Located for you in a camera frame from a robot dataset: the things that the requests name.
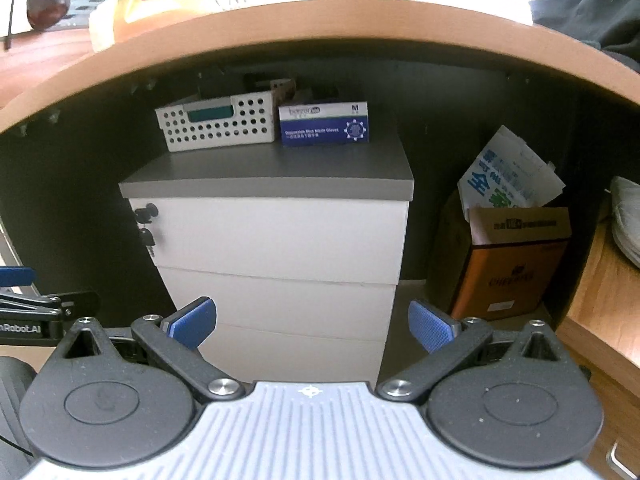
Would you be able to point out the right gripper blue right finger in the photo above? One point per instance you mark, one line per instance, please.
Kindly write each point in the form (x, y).
(431, 327)

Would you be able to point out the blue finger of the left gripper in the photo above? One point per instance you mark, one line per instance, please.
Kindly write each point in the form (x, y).
(16, 276)

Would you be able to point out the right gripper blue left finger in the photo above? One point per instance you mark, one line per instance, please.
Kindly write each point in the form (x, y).
(192, 324)

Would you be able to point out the white drawer cabinet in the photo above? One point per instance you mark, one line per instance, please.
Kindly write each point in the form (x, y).
(300, 248)

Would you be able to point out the orange cardboard box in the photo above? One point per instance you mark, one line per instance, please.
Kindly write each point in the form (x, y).
(510, 257)

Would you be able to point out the cabinet keys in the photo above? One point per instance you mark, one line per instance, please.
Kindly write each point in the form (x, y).
(144, 216)

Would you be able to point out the white blue paper bag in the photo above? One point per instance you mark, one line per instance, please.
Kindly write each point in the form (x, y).
(508, 174)

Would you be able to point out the white perforated basket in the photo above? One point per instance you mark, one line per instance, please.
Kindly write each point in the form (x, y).
(196, 124)

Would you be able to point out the blue glove box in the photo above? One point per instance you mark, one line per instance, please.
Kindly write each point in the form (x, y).
(324, 123)

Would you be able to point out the dark pen holder cup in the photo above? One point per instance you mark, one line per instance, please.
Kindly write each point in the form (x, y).
(43, 14)

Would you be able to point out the black jacket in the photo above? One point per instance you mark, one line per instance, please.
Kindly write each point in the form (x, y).
(610, 26)

